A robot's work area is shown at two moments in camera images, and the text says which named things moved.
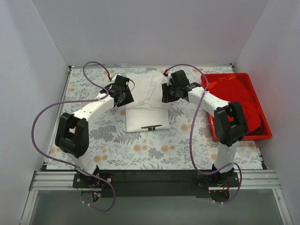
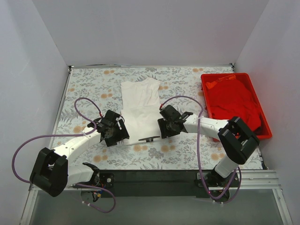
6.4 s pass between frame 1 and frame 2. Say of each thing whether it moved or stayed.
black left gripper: moved
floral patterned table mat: stayed
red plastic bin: stayed
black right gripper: moved
